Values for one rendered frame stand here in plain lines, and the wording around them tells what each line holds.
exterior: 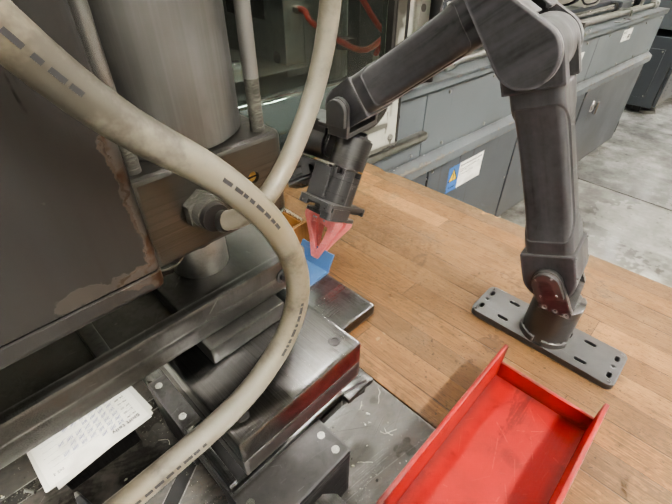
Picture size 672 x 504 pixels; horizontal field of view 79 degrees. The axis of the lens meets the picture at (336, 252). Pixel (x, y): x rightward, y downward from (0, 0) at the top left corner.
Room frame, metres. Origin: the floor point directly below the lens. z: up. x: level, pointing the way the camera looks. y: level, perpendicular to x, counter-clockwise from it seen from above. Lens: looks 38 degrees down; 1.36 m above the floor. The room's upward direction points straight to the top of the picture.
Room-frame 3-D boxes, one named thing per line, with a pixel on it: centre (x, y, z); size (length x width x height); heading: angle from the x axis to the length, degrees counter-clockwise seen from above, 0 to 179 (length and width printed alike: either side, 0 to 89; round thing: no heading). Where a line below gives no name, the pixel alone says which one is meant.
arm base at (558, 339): (0.39, -0.30, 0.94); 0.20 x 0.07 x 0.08; 46
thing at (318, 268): (0.48, 0.08, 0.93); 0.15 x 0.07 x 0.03; 139
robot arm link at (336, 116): (0.62, 0.01, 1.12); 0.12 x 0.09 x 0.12; 52
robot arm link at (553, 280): (0.40, -0.29, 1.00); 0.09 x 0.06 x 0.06; 142
